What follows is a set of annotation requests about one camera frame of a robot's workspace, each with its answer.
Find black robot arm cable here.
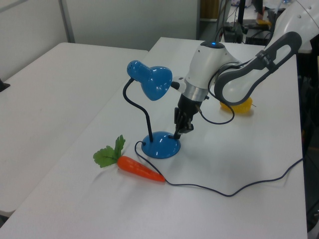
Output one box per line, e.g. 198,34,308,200
207,69,235,125

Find orange toy carrot green leaves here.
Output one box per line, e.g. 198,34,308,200
93,134,166,183

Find thin black background pole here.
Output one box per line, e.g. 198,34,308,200
237,0,247,25

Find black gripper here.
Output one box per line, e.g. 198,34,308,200
173,94,203,140

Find dark blue lamp power cable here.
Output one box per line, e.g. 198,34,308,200
134,140,304,198

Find black electronics case with cables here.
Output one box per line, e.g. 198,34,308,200
245,29,272,46

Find black equipment box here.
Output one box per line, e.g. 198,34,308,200
221,21,244,43

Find blue gooseneck desk lamp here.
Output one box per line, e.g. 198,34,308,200
122,59,181,159

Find yellow toy starfruit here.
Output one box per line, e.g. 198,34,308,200
219,97,257,115

